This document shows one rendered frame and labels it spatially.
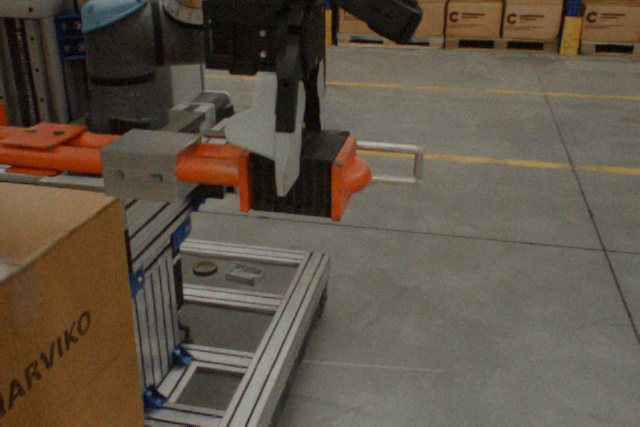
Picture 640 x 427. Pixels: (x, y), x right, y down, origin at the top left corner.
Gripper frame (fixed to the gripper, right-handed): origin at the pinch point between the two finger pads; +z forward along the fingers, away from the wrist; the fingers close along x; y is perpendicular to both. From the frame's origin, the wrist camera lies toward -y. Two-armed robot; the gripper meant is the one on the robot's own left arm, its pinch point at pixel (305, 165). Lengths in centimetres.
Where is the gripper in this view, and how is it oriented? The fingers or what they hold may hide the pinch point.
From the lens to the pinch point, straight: 56.5
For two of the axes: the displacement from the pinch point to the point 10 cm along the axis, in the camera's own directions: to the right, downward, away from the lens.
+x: -2.2, 3.8, -9.0
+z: -0.1, 9.2, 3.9
